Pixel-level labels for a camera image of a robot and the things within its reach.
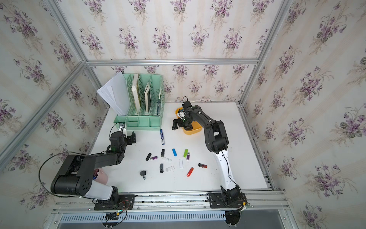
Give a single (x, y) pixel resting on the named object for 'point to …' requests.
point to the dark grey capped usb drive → (162, 152)
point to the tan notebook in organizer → (146, 94)
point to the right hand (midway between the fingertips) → (179, 128)
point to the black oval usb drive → (148, 156)
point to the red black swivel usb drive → (202, 165)
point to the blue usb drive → (174, 152)
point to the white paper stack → (115, 93)
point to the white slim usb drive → (181, 163)
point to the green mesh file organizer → (151, 121)
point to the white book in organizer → (136, 94)
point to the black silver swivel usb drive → (161, 168)
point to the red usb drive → (190, 171)
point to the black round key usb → (143, 173)
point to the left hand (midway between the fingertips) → (127, 132)
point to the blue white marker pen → (162, 137)
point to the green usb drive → (185, 152)
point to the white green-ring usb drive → (168, 159)
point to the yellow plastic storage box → (197, 127)
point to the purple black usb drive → (188, 156)
